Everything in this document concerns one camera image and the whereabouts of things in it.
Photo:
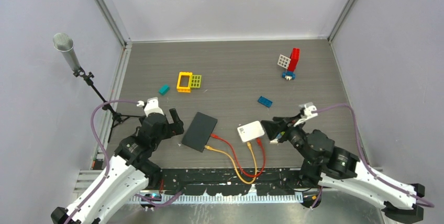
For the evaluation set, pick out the lime green lattice piece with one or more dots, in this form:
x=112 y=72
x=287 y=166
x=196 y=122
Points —
x=196 y=81

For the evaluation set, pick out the yellow toy window frame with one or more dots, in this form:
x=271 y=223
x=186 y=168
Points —
x=184 y=82

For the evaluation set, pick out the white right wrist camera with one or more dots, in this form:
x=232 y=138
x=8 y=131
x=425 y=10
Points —
x=307 y=112

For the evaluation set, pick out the silver microphone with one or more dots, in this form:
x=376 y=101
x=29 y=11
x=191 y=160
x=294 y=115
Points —
x=64 y=44

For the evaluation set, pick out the red toy brick tower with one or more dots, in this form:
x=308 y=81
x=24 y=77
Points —
x=294 y=58

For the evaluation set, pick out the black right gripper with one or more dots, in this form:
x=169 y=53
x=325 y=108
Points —
x=272 y=127

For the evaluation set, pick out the white perforated cable tray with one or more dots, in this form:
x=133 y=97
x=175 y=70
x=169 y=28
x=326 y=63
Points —
x=239 y=199

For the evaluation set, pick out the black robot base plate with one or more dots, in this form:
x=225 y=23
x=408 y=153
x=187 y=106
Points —
x=196 y=182

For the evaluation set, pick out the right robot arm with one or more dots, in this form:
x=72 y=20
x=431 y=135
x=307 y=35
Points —
x=326 y=165

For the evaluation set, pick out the black network switch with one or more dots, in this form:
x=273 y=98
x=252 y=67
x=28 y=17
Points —
x=199 y=132

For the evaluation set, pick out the white toy lattice piece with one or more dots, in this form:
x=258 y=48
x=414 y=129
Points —
x=283 y=61

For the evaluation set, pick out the white square switch box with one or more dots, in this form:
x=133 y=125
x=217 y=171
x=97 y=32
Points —
x=250 y=131

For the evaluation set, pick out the teal toy block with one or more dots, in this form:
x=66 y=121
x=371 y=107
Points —
x=164 y=89

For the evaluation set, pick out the blue flat toy brick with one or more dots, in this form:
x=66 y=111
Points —
x=265 y=102

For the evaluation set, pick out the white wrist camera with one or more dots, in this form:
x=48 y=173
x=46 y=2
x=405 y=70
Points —
x=307 y=112
x=150 y=106

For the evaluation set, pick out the blue toy brick base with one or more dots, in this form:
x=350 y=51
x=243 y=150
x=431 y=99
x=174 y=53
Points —
x=288 y=75

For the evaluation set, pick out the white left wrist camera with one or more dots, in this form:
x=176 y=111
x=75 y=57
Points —
x=150 y=106

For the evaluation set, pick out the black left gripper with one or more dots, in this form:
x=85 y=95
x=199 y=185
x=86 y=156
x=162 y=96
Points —
x=175 y=128

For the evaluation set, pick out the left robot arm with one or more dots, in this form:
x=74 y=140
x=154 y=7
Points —
x=128 y=172

